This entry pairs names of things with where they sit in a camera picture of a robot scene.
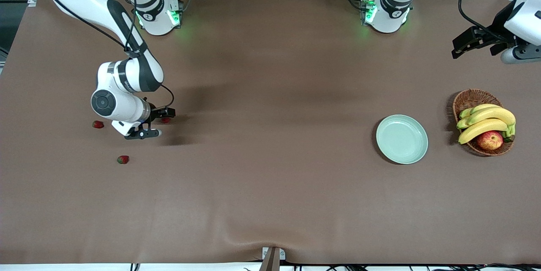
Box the pale green round plate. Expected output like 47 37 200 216
376 114 429 165

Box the brown wicker basket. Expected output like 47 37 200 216
452 89 515 157

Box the yellow banana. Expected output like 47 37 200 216
456 107 517 136
459 104 502 119
458 119 511 145

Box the red apple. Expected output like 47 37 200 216
476 131 504 151

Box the large table cover mat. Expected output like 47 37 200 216
0 0 541 265

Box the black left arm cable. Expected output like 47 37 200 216
459 0 514 41

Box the metal table edge bracket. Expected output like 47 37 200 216
259 246 286 271

